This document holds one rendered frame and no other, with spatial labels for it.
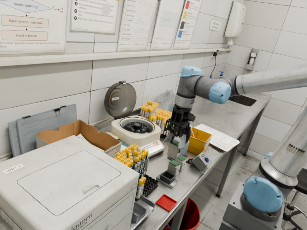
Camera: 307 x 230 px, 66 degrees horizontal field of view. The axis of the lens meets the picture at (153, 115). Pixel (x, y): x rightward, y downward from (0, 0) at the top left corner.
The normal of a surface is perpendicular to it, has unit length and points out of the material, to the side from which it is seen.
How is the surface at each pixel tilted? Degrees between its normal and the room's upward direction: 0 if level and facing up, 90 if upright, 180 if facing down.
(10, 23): 92
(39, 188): 0
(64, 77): 90
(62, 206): 0
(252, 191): 95
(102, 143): 95
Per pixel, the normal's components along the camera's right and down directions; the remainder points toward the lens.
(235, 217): -0.55, 0.24
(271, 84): -0.54, 0.50
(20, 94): 0.82, 0.35
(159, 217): 0.17, -0.91
